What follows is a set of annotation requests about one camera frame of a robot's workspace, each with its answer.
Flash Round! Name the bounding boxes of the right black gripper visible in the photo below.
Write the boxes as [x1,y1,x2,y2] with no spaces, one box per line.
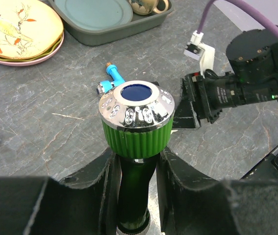
[173,70,247,129]

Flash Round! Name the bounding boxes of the bird pattern yellow plate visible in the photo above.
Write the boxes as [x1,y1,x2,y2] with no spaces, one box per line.
[0,0,64,59]

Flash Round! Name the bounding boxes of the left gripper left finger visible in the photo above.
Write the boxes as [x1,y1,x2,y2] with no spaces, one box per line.
[0,149,121,235]

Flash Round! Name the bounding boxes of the grey-green dish tub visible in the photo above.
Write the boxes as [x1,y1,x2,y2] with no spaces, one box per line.
[49,0,173,46]

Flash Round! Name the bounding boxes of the pink plate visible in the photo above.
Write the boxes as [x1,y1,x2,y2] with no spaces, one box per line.
[0,32,64,67]

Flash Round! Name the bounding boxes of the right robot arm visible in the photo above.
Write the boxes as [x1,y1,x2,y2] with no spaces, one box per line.
[173,29,278,129]

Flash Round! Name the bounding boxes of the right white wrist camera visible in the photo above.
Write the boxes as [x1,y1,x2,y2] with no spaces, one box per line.
[184,31,215,75]

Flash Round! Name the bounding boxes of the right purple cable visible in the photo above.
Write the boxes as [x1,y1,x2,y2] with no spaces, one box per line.
[197,0,278,53]

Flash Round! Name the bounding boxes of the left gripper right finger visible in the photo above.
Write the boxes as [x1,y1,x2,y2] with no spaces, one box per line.
[156,148,278,235]

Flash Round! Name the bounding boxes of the blue water faucet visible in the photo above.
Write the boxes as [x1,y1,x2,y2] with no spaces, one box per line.
[96,62,126,95]

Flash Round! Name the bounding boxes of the green water faucet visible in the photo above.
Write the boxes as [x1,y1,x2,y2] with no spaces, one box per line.
[99,80,175,235]

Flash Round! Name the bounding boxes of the teal plate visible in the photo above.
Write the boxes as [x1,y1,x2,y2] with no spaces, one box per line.
[54,0,133,30]

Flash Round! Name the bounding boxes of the green plate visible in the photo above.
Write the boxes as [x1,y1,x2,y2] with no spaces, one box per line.
[0,34,64,62]

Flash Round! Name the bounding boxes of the beige ceramic mug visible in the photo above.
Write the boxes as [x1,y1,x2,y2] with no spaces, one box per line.
[127,0,169,15]

